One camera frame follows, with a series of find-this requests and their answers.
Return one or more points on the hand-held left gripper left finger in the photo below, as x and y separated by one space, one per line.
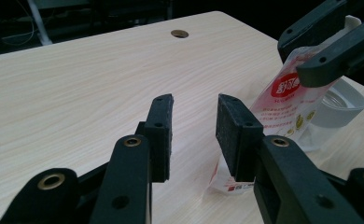
160 140

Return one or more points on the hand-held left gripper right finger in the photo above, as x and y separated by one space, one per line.
242 143

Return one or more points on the white desk leg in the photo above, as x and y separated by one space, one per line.
40 25

